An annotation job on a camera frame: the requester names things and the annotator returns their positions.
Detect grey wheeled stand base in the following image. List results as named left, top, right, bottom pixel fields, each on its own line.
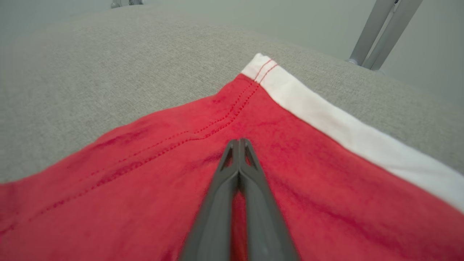
left=110, top=0, right=144, bottom=9

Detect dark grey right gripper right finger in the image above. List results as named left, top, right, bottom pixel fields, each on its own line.
left=240, top=138, right=300, bottom=261

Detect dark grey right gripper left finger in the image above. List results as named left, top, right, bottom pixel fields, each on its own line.
left=179, top=140, right=240, bottom=261

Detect red shorts with white stripe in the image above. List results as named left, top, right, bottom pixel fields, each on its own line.
left=0, top=53, right=464, bottom=261

